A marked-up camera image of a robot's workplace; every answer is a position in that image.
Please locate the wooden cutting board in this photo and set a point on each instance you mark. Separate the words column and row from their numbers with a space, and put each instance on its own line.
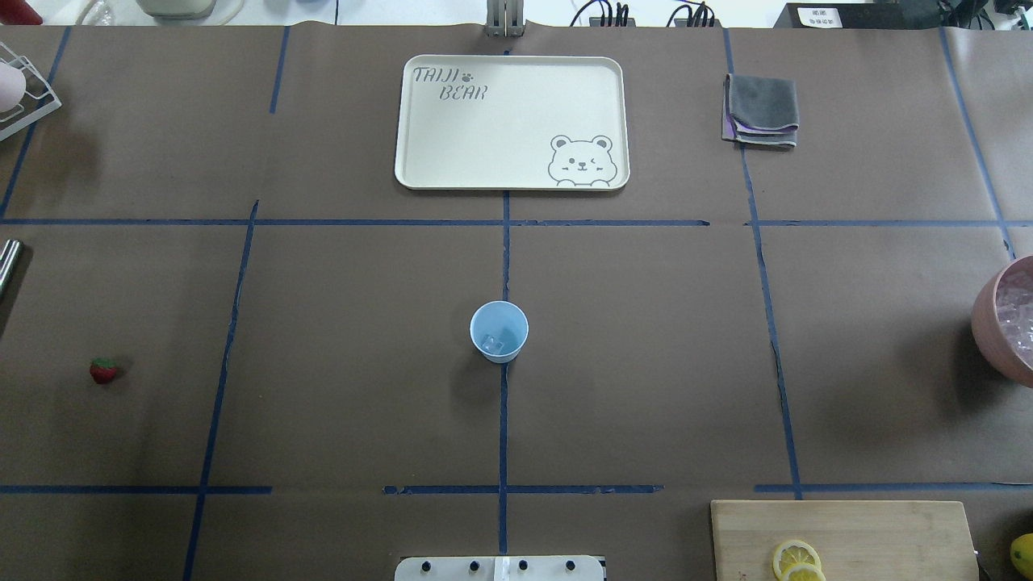
column 856, row 539

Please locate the pink cup on rack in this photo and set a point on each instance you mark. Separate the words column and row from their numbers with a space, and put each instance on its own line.
column 13, row 85

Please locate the light blue plastic cup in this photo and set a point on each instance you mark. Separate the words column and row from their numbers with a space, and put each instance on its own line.
column 504, row 320

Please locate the lemon slice on board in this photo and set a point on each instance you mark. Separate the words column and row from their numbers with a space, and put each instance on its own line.
column 791, row 552

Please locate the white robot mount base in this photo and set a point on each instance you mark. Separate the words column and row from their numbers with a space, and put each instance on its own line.
column 503, row 567

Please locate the white wire cup rack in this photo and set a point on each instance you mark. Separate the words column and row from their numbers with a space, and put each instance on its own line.
column 39, row 99

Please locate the striped metal muddler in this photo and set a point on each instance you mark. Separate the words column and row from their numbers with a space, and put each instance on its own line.
column 9, row 258

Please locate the aluminium frame post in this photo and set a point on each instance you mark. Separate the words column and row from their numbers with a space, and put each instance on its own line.
column 505, row 18

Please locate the black box with label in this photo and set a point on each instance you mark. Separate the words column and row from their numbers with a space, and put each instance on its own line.
column 876, row 15

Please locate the red cylinder container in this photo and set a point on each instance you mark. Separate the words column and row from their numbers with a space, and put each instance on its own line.
column 19, row 13

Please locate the cream bear serving tray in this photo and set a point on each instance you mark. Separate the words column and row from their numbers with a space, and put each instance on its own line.
column 474, row 122

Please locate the grey folded cloth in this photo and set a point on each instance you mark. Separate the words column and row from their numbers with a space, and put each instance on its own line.
column 760, row 111

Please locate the red strawberry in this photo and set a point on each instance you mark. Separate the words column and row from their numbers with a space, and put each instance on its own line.
column 103, row 371

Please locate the whole yellow lemon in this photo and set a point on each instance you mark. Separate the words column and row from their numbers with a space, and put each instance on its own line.
column 1021, row 555

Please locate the pink bowl with ice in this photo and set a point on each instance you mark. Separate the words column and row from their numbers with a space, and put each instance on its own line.
column 988, row 332

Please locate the clear ice cube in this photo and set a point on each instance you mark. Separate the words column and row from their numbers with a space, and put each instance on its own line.
column 492, row 345

